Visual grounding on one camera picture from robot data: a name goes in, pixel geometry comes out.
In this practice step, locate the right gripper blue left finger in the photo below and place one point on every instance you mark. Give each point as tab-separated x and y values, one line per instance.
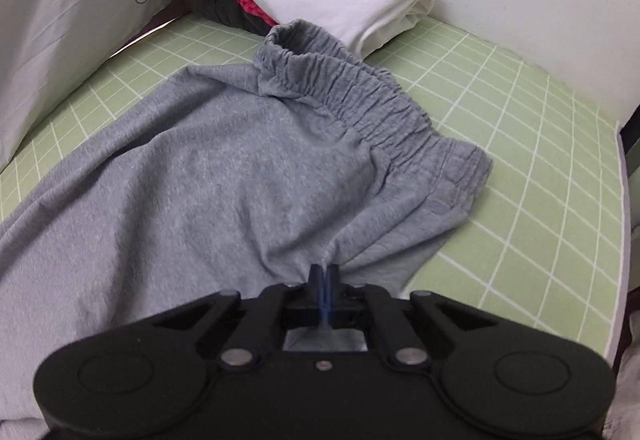
315	292

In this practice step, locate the grey sweatpants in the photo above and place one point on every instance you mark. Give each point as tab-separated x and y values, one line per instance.
228	177

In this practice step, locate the black garment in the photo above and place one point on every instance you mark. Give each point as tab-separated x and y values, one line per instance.
230	13

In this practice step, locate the green grid cutting mat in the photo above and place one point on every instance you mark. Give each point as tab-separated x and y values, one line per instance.
547	244

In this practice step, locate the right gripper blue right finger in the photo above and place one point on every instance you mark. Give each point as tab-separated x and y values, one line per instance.
333	295

